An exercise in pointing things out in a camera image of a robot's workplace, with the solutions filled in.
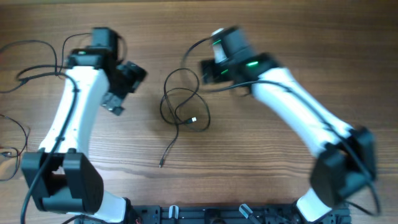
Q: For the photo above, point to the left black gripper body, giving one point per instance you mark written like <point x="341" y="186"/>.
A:
<point x="127" y="82"/>

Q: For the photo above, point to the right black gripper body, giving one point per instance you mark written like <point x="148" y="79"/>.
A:
<point x="221" y="72"/>

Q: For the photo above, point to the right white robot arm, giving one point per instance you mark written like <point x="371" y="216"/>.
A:
<point x="345" y="158"/>

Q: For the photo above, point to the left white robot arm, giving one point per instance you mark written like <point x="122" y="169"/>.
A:
<point x="60" y="177"/>

